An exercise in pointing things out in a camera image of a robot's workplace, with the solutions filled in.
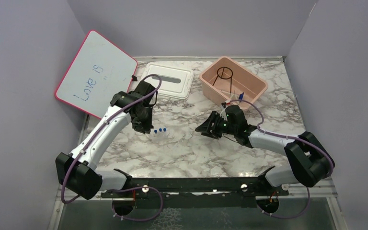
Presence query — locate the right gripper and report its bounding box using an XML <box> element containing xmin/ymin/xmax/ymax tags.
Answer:
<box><xmin>195</xmin><ymin>111</ymin><xmax>237</xmax><ymax>139</ymax></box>

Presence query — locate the white plastic lid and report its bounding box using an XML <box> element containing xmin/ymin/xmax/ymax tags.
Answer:
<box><xmin>141</xmin><ymin>63</ymin><xmax>194</xmax><ymax>99</ymax></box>

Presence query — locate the black wire tripod stand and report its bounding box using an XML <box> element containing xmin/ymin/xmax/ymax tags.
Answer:
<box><xmin>212</xmin><ymin>66</ymin><xmax>233</xmax><ymax>93</ymax></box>

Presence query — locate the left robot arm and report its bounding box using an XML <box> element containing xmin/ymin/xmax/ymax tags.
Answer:
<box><xmin>55</xmin><ymin>81</ymin><xmax>157</xmax><ymax>204</ymax></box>

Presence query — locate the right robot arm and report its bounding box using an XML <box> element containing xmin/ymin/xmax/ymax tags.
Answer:
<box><xmin>195</xmin><ymin>105</ymin><xmax>335</xmax><ymax>195</ymax></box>

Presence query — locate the pink plastic bin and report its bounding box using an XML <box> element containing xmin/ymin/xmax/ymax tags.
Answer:
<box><xmin>199</xmin><ymin>56</ymin><xmax>268</xmax><ymax>105</ymax></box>

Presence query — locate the pink-framed whiteboard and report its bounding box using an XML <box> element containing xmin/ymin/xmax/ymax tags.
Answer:
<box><xmin>55</xmin><ymin>30</ymin><xmax>138</xmax><ymax>118</ymax></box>

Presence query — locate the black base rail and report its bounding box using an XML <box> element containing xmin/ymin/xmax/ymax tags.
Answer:
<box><xmin>57</xmin><ymin>176</ymin><xmax>334</xmax><ymax>210</ymax></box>

